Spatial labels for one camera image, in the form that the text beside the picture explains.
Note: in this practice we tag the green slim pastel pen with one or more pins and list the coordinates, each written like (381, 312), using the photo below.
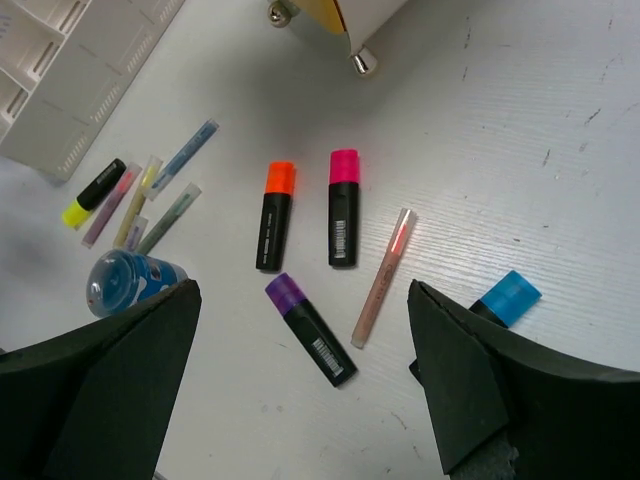
(175, 211)

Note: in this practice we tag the pink cap black highlighter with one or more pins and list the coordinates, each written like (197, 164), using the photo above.
(343, 208)

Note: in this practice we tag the orange slim pastel pen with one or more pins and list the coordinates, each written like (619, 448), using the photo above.
(393, 254)

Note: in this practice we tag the orange cap black highlighter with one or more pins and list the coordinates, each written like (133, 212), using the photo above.
(275, 214)

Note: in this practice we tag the blue tape roll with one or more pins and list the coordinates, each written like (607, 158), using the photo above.
(120, 279)

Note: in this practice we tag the purple slim pastel pen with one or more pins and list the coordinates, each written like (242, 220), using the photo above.
(135, 233)

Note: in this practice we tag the yellow slim pastel pen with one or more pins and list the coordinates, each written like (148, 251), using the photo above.
(138, 199)

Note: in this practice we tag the white perforated file organizer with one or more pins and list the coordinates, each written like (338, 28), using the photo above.
(65, 65)

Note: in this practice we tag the purple cap black highlighter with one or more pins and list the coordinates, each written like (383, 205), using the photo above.
(311, 330)

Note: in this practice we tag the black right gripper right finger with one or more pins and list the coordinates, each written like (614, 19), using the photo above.
(505, 407)

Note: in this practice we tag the cream round drawer cabinet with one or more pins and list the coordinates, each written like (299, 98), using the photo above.
(357, 20)

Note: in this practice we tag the pink slim pastel pen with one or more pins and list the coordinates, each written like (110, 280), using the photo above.
(110, 205)

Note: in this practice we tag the blue cap black highlighter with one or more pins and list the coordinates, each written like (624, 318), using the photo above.
(507, 301)

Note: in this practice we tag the blue slim pastel pen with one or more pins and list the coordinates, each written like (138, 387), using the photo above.
(181, 158)

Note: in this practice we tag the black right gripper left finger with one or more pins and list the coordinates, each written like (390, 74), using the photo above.
(96, 402)

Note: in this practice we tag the yellow cap black highlighter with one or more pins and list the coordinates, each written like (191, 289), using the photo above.
(95, 192)

